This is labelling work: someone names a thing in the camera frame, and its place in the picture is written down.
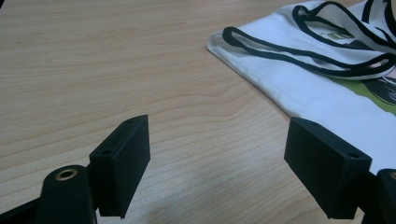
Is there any white printed tank top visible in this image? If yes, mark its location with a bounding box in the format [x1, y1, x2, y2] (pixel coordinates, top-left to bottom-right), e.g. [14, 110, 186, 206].
[206, 0, 396, 175]

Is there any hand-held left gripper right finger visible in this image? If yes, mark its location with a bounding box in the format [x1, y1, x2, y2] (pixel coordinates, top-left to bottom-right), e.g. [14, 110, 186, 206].
[283, 117, 373, 220]

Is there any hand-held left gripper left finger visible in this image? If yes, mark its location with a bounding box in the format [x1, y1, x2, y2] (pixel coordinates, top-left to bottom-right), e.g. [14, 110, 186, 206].
[89, 114, 151, 219]

